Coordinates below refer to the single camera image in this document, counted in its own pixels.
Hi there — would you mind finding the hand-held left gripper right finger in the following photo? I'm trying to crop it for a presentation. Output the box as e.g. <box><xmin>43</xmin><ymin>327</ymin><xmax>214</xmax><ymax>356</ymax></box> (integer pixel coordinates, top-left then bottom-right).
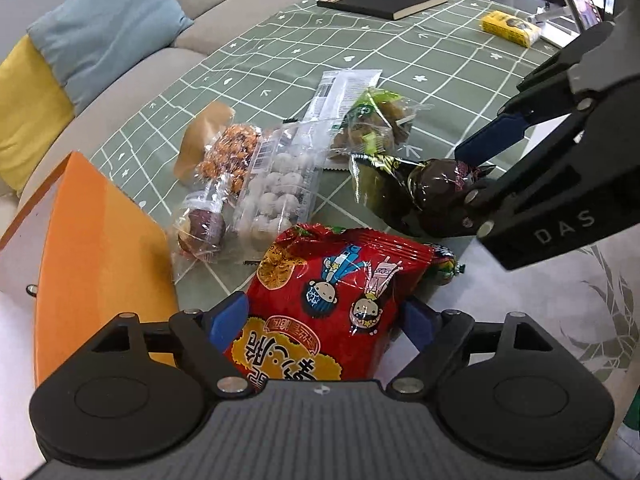
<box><xmin>390</xmin><ymin>296</ymin><xmax>553</xmax><ymax>397</ymax></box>

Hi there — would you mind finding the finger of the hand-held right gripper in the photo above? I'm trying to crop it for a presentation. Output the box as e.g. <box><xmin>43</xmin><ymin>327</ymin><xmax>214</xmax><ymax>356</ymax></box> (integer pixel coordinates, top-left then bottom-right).
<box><xmin>460</xmin><ymin>97</ymin><xmax>601</xmax><ymax>238</ymax></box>
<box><xmin>454</xmin><ymin>21</ymin><xmax>618</xmax><ymax>165</ymax></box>

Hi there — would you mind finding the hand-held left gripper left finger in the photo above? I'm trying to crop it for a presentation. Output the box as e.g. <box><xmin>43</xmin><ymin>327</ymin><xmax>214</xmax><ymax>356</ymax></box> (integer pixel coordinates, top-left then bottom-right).
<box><xmin>90</xmin><ymin>291</ymin><xmax>251</xmax><ymax>397</ymax></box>

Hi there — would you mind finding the dark shiny snack packet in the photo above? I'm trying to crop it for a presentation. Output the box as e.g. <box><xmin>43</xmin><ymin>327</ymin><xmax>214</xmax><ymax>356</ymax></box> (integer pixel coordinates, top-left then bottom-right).
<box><xmin>348</xmin><ymin>152</ymin><xmax>496</xmax><ymax>237</ymax></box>

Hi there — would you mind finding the red cartoon snack bag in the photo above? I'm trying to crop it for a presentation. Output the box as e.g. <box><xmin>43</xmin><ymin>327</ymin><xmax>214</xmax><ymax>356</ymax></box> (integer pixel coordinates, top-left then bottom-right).
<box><xmin>222</xmin><ymin>224</ymin><xmax>435</xmax><ymax>383</ymax></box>

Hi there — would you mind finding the green bag of brown balls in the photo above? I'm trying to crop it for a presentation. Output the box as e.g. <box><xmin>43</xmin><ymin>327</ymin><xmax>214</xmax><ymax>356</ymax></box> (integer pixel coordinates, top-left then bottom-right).
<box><xmin>327</xmin><ymin>87</ymin><xmax>435</xmax><ymax>163</ymax></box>

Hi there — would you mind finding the clear tray of white balls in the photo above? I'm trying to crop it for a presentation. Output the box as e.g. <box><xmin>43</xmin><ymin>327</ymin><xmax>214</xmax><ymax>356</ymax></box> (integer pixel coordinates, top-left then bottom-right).
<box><xmin>234</xmin><ymin>120</ymin><xmax>341</xmax><ymax>266</ymax></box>

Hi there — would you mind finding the orange storage box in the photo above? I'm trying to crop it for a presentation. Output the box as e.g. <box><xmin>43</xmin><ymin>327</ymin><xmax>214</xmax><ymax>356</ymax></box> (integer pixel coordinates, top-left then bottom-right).
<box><xmin>0</xmin><ymin>151</ymin><xmax>181</xmax><ymax>411</ymax></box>

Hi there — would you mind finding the long white green packet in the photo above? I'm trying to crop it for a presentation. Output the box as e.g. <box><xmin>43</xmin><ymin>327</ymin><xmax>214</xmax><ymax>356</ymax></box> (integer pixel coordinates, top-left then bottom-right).
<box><xmin>302</xmin><ymin>70</ymin><xmax>382</xmax><ymax>173</ymax></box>

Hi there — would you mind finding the brown bread packet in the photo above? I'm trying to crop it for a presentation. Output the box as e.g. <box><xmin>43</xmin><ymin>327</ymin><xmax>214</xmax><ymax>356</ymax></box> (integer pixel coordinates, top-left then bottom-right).
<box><xmin>174</xmin><ymin>101</ymin><xmax>236</xmax><ymax>181</ymax></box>

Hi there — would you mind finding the colourful wrapped candy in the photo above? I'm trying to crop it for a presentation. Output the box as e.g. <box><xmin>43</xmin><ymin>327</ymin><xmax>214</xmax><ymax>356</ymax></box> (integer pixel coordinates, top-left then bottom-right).
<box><xmin>425</xmin><ymin>244</ymin><xmax>458</xmax><ymax>286</ymax></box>

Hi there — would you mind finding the clear packet of purple rounds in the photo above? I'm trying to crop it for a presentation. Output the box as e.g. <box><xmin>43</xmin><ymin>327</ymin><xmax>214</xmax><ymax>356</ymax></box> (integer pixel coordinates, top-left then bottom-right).
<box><xmin>170</xmin><ymin>175</ymin><xmax>236</xmax><ymax>281</ymax></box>

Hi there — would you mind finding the yellow tissue pack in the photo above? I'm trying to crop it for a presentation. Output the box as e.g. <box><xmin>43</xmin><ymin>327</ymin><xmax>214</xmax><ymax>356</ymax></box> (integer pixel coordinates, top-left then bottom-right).
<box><xmin>481</xmin><ymin>10</ymin><xmax>543</xmax><ymax>49</ymax></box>

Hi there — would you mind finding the white patterned rug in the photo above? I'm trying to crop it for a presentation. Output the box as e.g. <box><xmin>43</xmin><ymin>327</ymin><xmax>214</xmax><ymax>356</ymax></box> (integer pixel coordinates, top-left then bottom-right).
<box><xmin>420</xmin><ymin>200</ymin><xmax>640</xmax><ymax>441</ymax></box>

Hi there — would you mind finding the white device base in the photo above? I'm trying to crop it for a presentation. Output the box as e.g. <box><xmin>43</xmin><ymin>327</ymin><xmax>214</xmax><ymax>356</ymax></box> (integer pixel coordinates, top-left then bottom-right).
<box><xmin>527</xmin><ymin>2</ymin><xmax>583</xmax><ymax>50</ymax></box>

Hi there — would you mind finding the black notebook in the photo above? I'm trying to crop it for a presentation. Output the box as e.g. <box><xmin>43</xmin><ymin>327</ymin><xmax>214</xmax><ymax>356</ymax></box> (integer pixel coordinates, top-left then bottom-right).
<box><xmin>316</xmin><ymin>0</ymin><xmax>449</xmax><ymax>22</ymax></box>

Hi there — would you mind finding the yellow pillow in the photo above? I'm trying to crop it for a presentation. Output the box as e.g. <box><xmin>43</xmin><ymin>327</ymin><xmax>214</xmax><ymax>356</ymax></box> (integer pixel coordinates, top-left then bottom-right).
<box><xmin>0</xmin><ymin>35</ymin><xmax>76</xmax><ymax>193</ymax></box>

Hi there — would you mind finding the light blue pillow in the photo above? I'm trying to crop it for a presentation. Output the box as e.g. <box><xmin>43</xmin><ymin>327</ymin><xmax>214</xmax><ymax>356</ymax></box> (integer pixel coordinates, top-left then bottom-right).
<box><xmin>26</xmin><ymin>0</ymin><xmax>195</xmax><ymax>118</ymax></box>

